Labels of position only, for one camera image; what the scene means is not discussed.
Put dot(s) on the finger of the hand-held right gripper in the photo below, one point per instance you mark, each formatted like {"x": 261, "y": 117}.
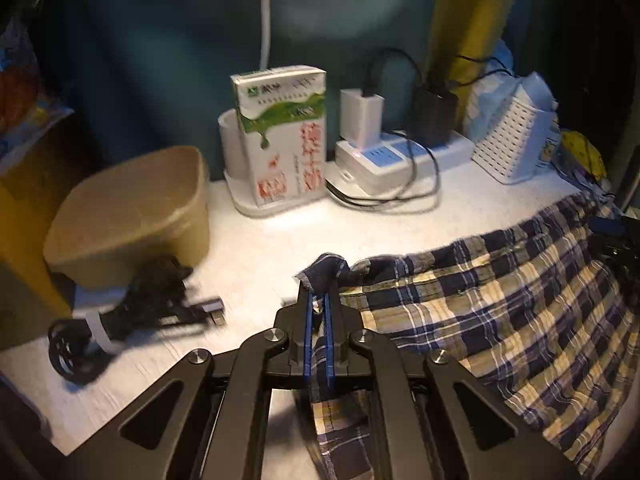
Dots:
{"x": 612, "y": 245}

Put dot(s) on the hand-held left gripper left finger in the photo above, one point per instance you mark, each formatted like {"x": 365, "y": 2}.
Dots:
{"x": 306, "y": 330}

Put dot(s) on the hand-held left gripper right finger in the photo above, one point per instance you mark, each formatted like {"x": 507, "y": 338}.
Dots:
{"x": 330, "y": 340}

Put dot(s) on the plaid pants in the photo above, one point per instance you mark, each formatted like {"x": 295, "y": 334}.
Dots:
{"x": 475, "y": 300}

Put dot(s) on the yellow bag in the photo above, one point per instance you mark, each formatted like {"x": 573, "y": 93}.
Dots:
{"x": 582, "y": 150}

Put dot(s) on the white perforated basket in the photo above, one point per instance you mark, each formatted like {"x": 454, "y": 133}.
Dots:
{"x": 510, "y": 135}

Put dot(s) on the white power strip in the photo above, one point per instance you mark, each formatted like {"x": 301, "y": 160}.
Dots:
{"x": 380, "y": 165}

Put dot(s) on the crumpled white plastic bag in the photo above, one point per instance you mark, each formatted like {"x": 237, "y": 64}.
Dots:
{"x": 482, "y": 105}

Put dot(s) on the green white milk carton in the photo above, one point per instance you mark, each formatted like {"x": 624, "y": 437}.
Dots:
{"x": 280, "y": 135}

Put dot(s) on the white desk lamp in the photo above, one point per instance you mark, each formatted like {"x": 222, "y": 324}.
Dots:
{"x": 230, "y": 145}

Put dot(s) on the brown paper bowl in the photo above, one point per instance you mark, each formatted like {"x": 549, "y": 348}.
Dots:
{"x": 130, "y": 210}

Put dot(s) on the white charger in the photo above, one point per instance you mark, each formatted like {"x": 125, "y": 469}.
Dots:
{"x": 360, "y": 115}

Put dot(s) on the black charger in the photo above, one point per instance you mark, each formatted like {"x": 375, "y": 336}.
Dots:
{"x": 432, "y": 115}

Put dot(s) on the yellow curtain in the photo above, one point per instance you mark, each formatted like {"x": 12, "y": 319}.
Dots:
{"x": 475, "y": 10}

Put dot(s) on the brown cardboard box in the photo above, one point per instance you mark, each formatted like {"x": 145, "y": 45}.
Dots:
{"x": 30, "y": 220}

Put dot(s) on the teal curtain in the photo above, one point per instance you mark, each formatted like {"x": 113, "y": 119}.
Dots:
{"x": 150, "y": 60}

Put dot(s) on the printed snack bag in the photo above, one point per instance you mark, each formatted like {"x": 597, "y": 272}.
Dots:
{"x": 20, "y": 110}

